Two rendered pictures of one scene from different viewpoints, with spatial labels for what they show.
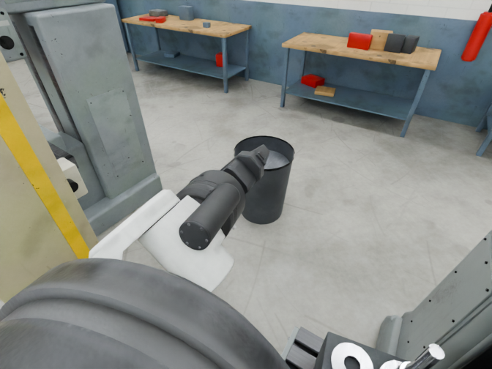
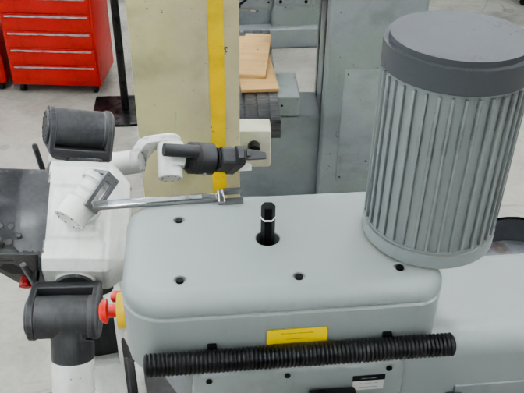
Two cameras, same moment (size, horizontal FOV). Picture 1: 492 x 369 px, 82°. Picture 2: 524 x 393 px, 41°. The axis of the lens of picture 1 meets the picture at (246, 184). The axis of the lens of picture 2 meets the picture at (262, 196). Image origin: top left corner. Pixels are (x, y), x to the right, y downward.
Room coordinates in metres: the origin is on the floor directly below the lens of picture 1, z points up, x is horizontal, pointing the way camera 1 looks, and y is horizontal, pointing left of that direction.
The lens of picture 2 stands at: (-0.57, -1.34, 2.54)
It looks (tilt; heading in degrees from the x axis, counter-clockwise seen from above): 34 degrees down; 52
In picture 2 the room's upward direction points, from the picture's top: 1 degrees clockwise
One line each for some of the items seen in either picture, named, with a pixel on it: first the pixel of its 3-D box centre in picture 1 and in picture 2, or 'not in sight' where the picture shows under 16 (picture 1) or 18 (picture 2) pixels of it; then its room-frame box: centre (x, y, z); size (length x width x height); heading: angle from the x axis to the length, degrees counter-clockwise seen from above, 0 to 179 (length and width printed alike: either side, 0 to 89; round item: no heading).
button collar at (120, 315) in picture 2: not in sight; (124, 309); (-0.24, -0.56, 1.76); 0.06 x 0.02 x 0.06; 59
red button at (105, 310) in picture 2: not in sight; (109, 310); (-0.26, -0.54, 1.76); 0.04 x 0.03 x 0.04; 59
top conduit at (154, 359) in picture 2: not in sight; (301, 352); (-0.09, -0.82, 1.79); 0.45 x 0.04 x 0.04; 149
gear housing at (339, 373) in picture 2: not in sight; (290, 334); (-0.01, -0.70, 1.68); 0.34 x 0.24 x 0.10; 149
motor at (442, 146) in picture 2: not in sight; (441, 140); (0.17, -0.81, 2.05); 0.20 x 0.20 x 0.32
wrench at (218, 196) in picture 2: not in sight; (168, 200); (-0.12, -0.50, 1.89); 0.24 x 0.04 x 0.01; 151
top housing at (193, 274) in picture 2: not in sight; (276, 277); (-0.03, -0.68, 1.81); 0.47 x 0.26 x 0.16; 149
